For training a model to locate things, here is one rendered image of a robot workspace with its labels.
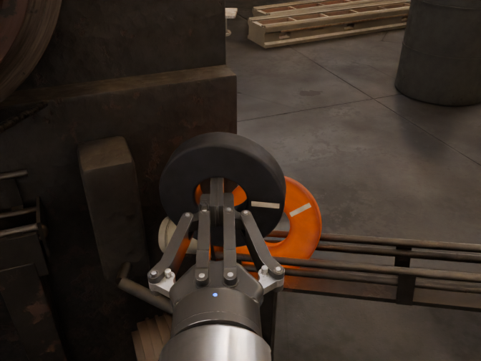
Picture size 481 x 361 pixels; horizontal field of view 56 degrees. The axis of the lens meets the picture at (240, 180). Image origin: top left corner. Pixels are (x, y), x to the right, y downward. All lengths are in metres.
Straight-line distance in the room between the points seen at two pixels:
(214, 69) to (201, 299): 0.53
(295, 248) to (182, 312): 0.34
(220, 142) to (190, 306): 0.20
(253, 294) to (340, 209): 1.57
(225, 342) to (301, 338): 1.12
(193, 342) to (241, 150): 0.24
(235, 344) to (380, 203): 1.73
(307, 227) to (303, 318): 0.85
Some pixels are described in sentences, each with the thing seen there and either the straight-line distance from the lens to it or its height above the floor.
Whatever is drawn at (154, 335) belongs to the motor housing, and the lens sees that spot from 0.79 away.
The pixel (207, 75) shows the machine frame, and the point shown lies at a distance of 0.80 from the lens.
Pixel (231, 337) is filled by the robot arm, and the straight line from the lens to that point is 0.34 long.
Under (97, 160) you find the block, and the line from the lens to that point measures 0.71.
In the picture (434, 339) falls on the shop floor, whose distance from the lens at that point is 1.56.
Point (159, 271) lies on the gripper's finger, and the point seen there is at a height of 0.85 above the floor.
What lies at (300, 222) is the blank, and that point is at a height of 0.72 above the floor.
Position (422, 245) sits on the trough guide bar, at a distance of 0.72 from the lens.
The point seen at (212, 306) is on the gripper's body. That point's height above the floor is 0.87.
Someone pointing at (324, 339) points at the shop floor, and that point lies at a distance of 1.46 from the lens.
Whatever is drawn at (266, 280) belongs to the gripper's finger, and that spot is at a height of 0.84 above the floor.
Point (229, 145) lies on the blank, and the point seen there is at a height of 0.90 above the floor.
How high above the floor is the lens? 1.14
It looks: 33 degrees down
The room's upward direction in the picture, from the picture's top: straight up
